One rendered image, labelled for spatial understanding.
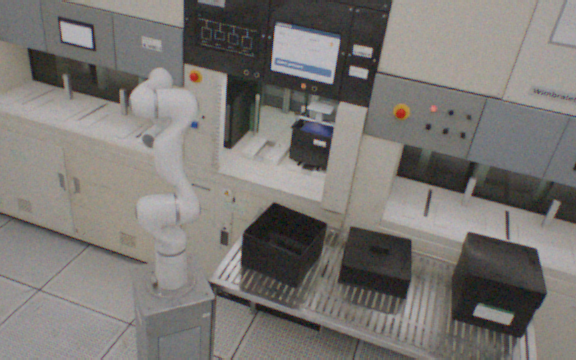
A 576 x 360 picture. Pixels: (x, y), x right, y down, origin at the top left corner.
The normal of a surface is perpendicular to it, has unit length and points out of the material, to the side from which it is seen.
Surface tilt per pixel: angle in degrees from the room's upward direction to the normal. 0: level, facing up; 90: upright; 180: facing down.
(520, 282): 0
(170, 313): 90
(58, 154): 90
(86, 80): 90
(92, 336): 0
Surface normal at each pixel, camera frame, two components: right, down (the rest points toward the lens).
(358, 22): -0.33, 0.48
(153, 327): 0.43, 0.52
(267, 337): 0.11, -0.84
